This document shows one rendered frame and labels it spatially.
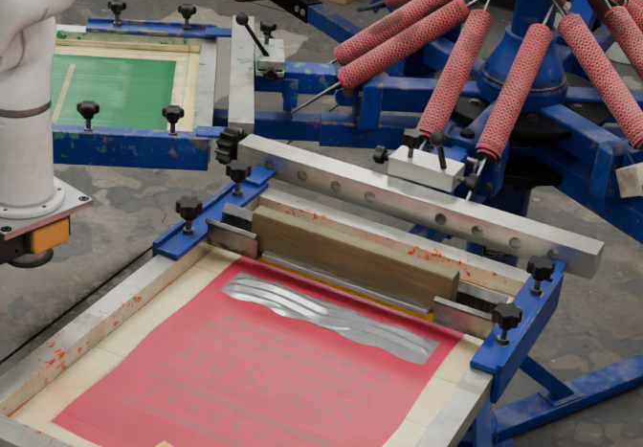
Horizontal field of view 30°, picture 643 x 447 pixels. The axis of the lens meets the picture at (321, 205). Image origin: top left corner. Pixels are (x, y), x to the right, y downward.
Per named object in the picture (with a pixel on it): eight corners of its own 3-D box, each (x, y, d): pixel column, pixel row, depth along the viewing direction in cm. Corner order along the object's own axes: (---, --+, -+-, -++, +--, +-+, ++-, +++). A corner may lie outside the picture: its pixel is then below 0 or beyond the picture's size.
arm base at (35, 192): (-51, 188, 179) (-58, 93, 172) (19, 163, 188) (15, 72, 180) (11, 228, 171) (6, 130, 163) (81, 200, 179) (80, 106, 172)
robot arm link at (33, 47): (70, 99, 173) (67, -7, 166) (6, 130, 163) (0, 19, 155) (18, 81, 177) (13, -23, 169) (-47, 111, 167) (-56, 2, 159)
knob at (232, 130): (239, 177, 223) (241, 142, 219) (213, 168, 225) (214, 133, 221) (259, 162, 229) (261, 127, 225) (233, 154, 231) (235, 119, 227)
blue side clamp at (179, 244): (177, 286, 197) (178, 250, 193) (151, 278, 198) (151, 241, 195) (267, 212, 220) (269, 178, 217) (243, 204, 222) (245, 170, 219)
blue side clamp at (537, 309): (496, 405, 177) (502, 367, 173) (464, 392, 178) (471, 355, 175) (556, 308, 200) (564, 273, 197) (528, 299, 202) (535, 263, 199)
